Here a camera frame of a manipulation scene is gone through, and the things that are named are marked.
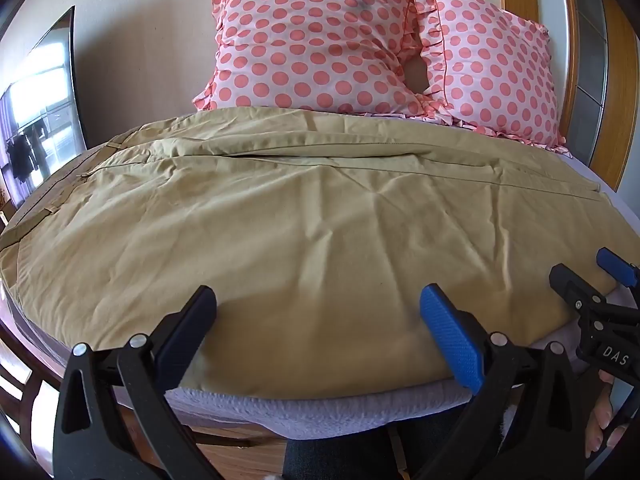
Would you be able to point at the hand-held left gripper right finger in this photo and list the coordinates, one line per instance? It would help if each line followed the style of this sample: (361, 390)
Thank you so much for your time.
(450, 332)

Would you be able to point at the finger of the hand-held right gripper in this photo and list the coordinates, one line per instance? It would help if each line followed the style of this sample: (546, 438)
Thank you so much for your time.
(619, 266)
(572, 284)

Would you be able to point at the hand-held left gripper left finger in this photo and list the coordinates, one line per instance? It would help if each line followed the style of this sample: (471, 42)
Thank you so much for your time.
(176, 341)

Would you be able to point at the tan duvet cover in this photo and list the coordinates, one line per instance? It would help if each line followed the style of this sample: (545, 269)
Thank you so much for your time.
(310, 240)

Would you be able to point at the person's right hand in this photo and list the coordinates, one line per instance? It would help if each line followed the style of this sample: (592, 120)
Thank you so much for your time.
(601, 417)

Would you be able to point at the bed with lavender sheet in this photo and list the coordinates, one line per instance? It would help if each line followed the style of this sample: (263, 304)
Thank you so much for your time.
(300, 412)

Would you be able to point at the person's dark trouser leg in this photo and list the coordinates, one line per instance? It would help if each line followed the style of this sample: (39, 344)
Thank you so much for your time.
(360, 452)

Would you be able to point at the wooden headboard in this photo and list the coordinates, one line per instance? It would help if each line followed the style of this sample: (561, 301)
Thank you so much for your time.
(617, 60)

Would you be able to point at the pink polka dot pillow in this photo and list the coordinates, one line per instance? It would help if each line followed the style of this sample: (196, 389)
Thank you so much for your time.
(310, 42)
(492, 70)

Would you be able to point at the black flat screen television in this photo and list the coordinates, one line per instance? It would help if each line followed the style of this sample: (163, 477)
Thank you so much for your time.
(42, 120)

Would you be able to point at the wooden bed frame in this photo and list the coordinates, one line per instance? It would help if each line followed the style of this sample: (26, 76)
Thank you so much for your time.
(235, 455)

